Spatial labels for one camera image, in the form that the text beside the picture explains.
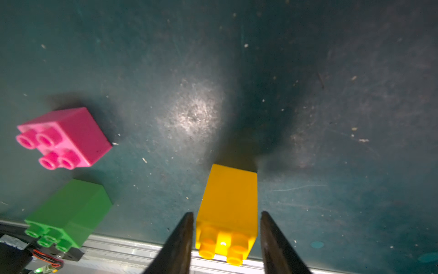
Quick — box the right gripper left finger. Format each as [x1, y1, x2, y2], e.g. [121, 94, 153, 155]
[143, 212, 194, 274]

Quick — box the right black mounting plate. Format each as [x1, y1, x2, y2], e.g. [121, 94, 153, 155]
[1, 233, 84, 274]

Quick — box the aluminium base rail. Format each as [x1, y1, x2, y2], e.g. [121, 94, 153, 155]
[0, 219, 360, 274]

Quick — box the yellow lego brick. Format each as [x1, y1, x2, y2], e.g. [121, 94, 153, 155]
[196, 164, 258, 266]

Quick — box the pink lego brick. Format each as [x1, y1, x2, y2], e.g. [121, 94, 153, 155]
[16, 107, 112, 170]

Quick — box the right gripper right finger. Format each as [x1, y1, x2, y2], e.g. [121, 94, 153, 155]
[260, 211, 311, 274]

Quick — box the green lego brick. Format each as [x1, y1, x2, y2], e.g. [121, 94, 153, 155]
[25, 179, 112, 252]

